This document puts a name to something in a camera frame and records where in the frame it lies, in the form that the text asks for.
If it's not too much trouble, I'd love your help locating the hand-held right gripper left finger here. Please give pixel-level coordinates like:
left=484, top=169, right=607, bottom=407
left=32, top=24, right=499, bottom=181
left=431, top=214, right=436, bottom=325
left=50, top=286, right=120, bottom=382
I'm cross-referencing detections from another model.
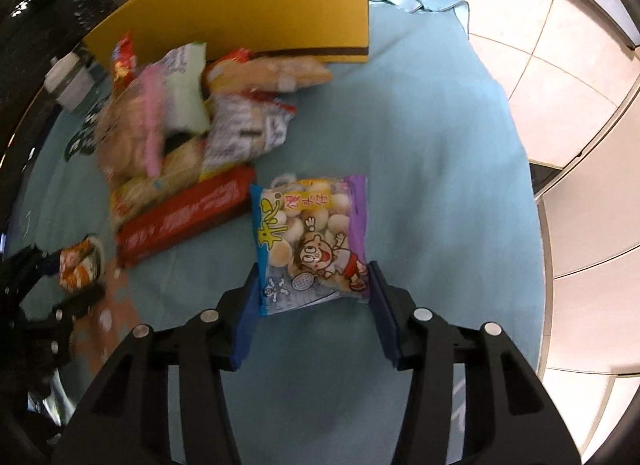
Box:
left=52, top=265, right=262, bottom=465

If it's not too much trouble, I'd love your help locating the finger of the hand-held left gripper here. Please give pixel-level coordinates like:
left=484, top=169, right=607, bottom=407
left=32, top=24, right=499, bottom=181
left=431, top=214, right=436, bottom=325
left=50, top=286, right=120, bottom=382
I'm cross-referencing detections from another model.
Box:
left=0, top=245, right=65, bottom=296
left=50, top=283, right=107, bottom=320

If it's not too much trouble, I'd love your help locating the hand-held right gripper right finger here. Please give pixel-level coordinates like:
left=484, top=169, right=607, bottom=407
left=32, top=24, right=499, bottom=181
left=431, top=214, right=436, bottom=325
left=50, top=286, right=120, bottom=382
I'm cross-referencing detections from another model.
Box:
left=367, top=260, right=583, bottom=465

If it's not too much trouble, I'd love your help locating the orange shiny snack bag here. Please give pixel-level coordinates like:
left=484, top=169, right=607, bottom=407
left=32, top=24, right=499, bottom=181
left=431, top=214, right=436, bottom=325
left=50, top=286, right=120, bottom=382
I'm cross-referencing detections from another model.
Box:
left=59, top=237, right=105, bottom=292

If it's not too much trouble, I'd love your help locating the purple cartoon biscuit bag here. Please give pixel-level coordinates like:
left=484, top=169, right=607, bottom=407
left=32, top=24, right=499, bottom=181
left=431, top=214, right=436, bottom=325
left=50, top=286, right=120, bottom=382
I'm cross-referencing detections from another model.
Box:
left=249, top=174, right=371, bottom=317

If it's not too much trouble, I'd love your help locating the pile of snack packets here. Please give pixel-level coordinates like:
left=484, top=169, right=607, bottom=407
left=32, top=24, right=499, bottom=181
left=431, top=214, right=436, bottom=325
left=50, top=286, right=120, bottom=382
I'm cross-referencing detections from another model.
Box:
left=97, top=30, right=333, bottom=268

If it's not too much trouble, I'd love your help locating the pale green snack bag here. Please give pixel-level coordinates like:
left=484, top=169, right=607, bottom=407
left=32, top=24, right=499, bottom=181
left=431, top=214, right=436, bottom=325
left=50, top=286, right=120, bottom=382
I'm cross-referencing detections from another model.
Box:
left=160, top=42, right=211, bottom=133

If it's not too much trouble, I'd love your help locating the yellow cardboard box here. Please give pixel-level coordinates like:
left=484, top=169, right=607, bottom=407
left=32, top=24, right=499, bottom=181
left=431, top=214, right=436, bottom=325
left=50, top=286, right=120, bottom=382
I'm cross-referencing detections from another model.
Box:
left=82, top=0, right=371, bottom=66

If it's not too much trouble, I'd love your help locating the teal printed tablecloth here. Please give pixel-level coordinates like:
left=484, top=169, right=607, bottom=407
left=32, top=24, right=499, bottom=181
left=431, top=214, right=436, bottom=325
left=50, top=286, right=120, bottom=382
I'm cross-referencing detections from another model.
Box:
left=5, top=0, right=553, bottom=465

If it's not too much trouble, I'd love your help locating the grey lidded cup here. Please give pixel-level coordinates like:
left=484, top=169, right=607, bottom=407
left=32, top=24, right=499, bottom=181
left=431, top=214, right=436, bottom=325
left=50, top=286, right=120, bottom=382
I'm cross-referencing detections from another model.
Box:
left=44, top=52, right=93, bottom=111

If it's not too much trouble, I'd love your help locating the beige cabinet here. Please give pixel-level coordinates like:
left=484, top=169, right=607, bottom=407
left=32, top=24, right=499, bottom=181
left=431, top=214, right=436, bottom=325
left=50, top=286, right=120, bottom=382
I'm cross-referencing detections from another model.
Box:
left=530, top=60, right=640, bottom=465

